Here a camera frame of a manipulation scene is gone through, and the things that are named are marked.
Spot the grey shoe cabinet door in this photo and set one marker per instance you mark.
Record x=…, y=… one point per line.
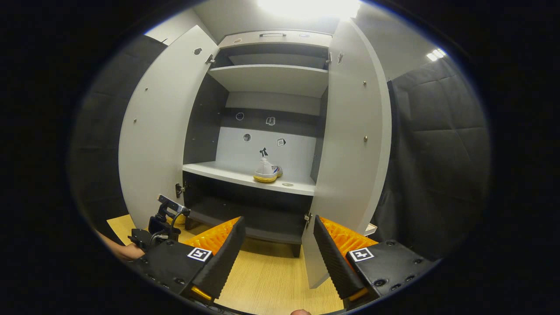
x=350, y=153
x=162, y=131

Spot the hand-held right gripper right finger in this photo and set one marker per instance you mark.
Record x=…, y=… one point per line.
x=334, y=262

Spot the ceiling light panel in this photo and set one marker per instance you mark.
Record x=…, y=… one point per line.
x=306, y=8
x=436, y=54

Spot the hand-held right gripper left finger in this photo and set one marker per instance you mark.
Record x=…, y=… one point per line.
x=225, y=262

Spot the white shoe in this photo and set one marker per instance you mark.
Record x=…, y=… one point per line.
x=266, y=171

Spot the dark grey cabinet shelf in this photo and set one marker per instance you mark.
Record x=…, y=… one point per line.
x=262, y=223

